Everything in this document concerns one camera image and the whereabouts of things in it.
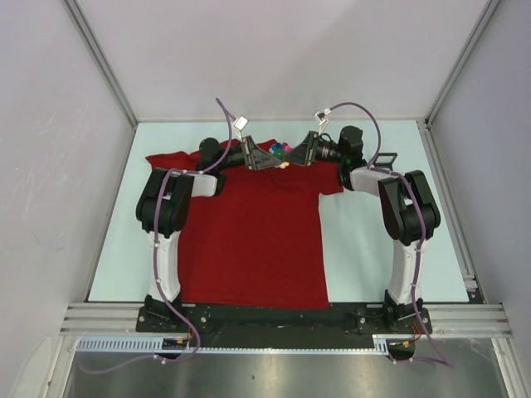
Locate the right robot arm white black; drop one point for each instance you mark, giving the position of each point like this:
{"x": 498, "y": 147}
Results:
{"x": 409, "y": 212}

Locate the red t-shirt garment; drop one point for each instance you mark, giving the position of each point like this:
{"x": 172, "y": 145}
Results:
{"x": 258, "y": 243}

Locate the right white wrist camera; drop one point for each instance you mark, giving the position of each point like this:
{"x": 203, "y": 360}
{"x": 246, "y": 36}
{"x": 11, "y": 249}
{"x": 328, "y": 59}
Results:
{"x": 322, "y": 119}

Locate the black open small box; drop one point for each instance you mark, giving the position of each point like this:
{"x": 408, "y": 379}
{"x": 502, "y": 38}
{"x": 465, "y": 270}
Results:
{"x": 385, "y": 161}

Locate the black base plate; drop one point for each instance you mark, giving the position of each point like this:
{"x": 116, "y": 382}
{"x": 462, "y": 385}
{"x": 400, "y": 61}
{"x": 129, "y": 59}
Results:
{"x": 156, "y": 317}

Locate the slotted cable duct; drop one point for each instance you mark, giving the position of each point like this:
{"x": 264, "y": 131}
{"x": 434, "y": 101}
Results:
{"x": 173, "y": 345}

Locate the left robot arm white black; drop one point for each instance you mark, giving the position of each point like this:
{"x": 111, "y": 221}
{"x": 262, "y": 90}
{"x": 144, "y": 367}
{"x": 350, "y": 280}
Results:
{"x": 164, "y": 204}

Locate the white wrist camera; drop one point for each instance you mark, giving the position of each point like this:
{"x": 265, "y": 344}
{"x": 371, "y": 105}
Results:
{"x": 238, "y": 125}
{"x": 322, "y": 119}

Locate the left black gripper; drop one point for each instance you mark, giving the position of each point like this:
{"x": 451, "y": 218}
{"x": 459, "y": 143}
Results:
{"x": 257, "y": 158}

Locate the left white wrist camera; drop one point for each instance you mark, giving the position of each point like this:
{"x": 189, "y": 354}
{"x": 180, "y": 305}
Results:
{"x": 238, "y": 125}

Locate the aluminium front rail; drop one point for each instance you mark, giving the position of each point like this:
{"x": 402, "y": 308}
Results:
{"x": 448, "y": 319}

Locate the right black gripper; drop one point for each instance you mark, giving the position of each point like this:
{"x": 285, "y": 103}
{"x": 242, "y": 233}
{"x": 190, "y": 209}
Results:
{"x": 304, "y": 153}

